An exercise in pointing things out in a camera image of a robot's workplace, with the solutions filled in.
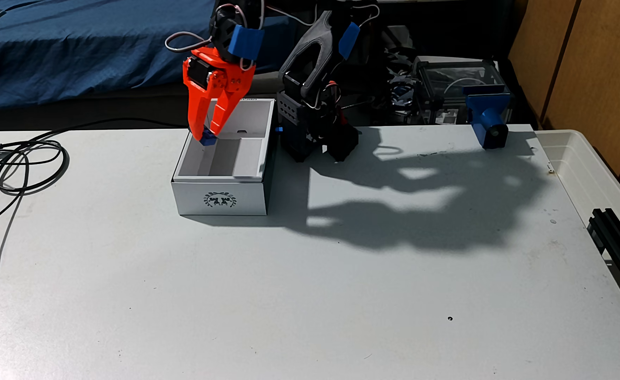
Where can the small blue brick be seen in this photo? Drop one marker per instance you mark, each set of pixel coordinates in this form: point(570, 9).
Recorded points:
point(208, 139)

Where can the white cardboard box with emblem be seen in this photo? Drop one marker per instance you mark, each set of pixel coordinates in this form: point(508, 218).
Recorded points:
point(220, 198)

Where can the blue bed sheet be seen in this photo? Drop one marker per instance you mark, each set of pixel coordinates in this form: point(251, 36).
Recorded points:
point(77, 47)

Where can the wooden cabinet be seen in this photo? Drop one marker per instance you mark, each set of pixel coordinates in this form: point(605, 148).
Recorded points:
point(589, 68)

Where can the white plastic bin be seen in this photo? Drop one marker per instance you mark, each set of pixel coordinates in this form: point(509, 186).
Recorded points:
point(584, 169)

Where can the black aluminium extrusion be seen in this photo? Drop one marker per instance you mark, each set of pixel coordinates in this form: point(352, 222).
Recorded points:
point(618, 248)

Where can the clear plastic enclosure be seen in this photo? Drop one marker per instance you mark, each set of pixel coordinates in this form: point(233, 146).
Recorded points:
point(457, 79)

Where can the blue printed camera mount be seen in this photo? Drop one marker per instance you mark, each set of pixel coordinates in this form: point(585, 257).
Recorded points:
point(486, 119)

